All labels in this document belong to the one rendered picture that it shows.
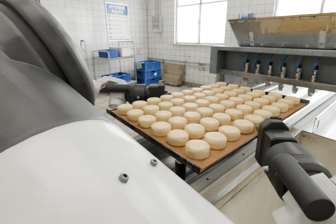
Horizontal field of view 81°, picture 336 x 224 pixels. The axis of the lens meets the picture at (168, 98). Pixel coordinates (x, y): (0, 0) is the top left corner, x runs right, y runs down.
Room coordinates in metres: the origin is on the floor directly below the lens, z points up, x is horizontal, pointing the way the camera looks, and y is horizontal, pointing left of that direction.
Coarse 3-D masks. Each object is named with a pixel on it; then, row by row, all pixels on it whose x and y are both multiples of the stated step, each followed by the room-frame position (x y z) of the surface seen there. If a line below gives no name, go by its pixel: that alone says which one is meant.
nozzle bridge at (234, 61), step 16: (224, 48) 1.12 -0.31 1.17; (240, 48) 1.04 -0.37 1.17; (256, 48) 0.98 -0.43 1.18; (272, 48) 0.93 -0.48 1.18; (288, 48) 0.91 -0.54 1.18; (224, 64) 1.21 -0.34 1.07; (240, 64) 1.13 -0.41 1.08; (272, 64) 1.00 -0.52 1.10; (288, 64) 0.94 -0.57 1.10; (304, 64) 0.89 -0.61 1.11; (320, 64) 0.85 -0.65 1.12; (224, 80) 1.23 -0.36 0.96; (272, 80) 0.94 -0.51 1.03; (288, 80) 0.89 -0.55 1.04; (304, 80) 0.85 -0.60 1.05; (320, 80) 0.84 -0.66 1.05
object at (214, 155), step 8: (304, 104) 0.67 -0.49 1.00; (224, 112) 0.59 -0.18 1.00; (280, 112) 0.59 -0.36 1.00; (288, 112) 0.59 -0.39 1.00; (128, 120) 0.53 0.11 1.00; (232, 120) 0.53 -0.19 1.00; (144, 128) 0.48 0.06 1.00; (152, 136) 0.43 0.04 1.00; (160, 136) 0.43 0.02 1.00; (240, 136) 0.43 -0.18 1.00; (248, 136) 0.43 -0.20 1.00; (168, 144) 0.40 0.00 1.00; (232, 144) 0.40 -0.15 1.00; (240, 144) 0.40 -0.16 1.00; (184, 152) 0.36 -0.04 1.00; (216, 152) 0.36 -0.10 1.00; (224, 152) 0.36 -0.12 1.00; (192, 160) 0.34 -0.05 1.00; (200, 160) 0.34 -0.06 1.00; (208, 160) 0.34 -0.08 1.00; (216, 160) 0.34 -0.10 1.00
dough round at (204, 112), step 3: (198, 108) 0.58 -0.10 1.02; (201, 108) 0.58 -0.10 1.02; (204, 108) 0.58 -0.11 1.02; (207, 108) 0.58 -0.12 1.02; (210, 108) 0.58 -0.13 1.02; (198, 111) 0.56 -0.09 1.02; (201, 111) 0.55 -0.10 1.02; (204, 111) 0.55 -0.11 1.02; (207, 111) 0.55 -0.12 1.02; (210, 111) 0.55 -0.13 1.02; (201, 114) 0.54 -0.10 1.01; (204, 114) 0.54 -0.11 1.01; (207, 114) 0.54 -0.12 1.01; (210, 114) 0.55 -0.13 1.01; (201, 117) 0.54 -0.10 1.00; (204, 117) 0.54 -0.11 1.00
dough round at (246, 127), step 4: (236, 120) 0.48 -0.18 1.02; (240, 120) 0.48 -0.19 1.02; (244, 120) 0.48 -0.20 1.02; (236, 124) 0.46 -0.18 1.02; (240, 124) 0.46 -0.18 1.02; (244, 124) 0.46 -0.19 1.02; (248, 124) 0.46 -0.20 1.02; (252, 124) 0.46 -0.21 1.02; (240, 128) 0.45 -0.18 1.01; (244, 128) 0.45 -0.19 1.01; (248, 128) 0.45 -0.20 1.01; (252, 128) 0.45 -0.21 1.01; (240, 132) 0.45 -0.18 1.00; (244, 132) 0.45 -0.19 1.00; (248, 132) 0.45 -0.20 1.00
